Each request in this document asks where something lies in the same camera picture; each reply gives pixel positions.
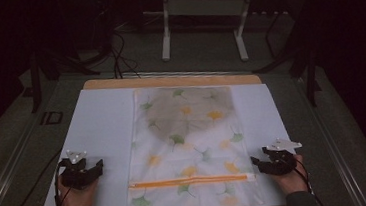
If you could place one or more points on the black stand leg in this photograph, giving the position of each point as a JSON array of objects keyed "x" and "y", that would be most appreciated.
[{"x": 35, "y": 85}]

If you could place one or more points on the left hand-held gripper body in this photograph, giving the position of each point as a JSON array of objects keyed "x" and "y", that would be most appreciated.
[{"x": 75, "y": 176}]

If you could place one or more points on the black floor bracket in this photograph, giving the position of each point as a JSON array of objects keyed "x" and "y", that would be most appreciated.
[{"x": 52, "y": 117}]

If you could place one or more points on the metal floor rail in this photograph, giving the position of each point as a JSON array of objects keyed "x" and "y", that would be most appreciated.
[
  {"x": 6, "y": 175},
  {"x": 330, "y": 143}
]

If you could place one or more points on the person's right hand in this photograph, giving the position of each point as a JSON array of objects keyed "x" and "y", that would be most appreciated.
[{"x": 291, "y": 180}]

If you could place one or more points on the leaf print mesh laundry bag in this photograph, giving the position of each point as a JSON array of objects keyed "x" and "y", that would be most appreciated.
[{"x": 192, "y": 155}]

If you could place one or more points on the black tripod stand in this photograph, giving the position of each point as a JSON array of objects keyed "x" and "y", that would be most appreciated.
[{"x": 308, "y": 72}]

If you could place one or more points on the white board sheet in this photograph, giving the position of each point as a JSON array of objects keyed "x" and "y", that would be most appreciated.
[{"x": 101, "y": 130}]

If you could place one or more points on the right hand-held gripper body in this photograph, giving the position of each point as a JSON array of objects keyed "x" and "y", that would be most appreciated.
[{"x": 281, "y": 161}]

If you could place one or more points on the white metal stand frame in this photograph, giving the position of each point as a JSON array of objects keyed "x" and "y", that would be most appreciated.
[{"x": 206, "y": 7}]

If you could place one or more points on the person's left hand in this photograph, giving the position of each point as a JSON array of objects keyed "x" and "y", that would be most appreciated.
[{"x": 79, "y": 197}]

